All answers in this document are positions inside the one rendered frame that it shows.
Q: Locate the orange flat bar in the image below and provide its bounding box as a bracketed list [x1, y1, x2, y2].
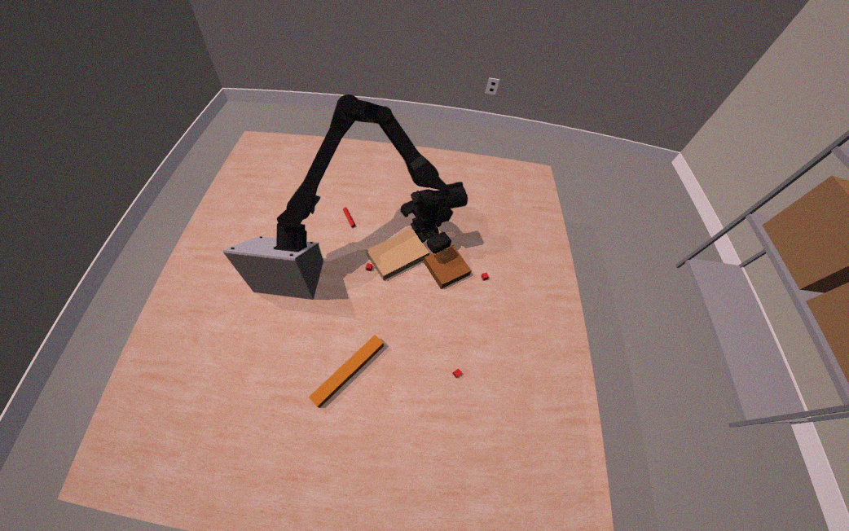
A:
[309, 335, 384, 408]

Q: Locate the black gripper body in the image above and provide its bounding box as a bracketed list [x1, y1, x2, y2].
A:
[401, 201, 451, 254]

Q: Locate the red cylinder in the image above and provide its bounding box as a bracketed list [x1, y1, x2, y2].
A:
[343, 207, 355, 228]

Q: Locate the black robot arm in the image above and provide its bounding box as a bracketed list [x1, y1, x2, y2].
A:
[274, 94, 468, 252]

